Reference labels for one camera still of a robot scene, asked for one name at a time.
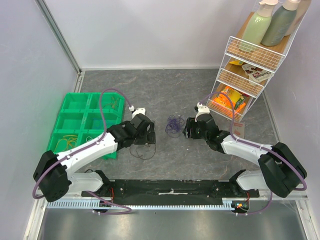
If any thin black cable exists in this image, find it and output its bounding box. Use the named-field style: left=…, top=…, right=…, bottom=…
left=128, top=143, right=157, bottom=160

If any brown cable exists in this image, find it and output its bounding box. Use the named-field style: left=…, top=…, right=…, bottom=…
left=102, top=96, right=121, bottom=110

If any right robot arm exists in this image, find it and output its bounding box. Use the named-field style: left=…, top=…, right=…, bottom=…
left=183, top=113, right=307, bottom=198

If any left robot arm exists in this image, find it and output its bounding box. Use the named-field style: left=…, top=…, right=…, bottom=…
left=32, top=113, right=156, bottom=203

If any orange snack box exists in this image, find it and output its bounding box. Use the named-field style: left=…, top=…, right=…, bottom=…
left=212, top=86, right=247, bottom=117

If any small pink card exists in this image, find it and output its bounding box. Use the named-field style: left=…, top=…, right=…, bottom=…
left=232, top=122, right=245, bottom=138

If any green compartment bin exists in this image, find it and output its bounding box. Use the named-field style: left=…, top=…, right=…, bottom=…
left=47, top=92, right=126, bottom=154

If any yellow snack bag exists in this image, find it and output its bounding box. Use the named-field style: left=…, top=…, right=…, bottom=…
left=229, top=59, right=244, bottom=66

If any chobani yogurt pack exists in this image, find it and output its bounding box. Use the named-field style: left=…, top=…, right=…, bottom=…
left=241, top=63, right=274, bottom=84

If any light green spray bottle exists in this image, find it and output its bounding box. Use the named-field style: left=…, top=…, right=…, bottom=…
left=239, top=0, right=278, bottom=52

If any dark green bottle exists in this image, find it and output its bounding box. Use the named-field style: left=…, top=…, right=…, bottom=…
left=261, top=0, right=300, bottom=47

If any beige bottle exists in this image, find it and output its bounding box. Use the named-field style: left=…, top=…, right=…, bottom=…
left=284, top=0, right=312, bottom=37

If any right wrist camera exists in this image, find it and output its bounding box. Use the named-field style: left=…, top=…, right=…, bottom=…
left=194, top=102, right=210, bottom=122

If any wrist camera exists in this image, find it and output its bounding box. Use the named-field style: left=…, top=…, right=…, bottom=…
left=194, top=102, right=210, bottom=122
left=129, top=105, right=146, bottom=118

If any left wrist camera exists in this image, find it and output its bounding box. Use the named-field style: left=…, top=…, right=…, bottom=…
left=129, top=105, right=146, bottom=118

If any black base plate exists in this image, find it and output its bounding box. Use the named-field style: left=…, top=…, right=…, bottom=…
left=95, top=179, right=260, bottom=206

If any white wire shelf rack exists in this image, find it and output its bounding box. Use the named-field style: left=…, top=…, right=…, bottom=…
left=212, top=1, right=305, bottom=122

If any aluminium rail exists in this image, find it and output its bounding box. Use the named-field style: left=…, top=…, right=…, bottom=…
left=34, top=178, right=308, bottom=211

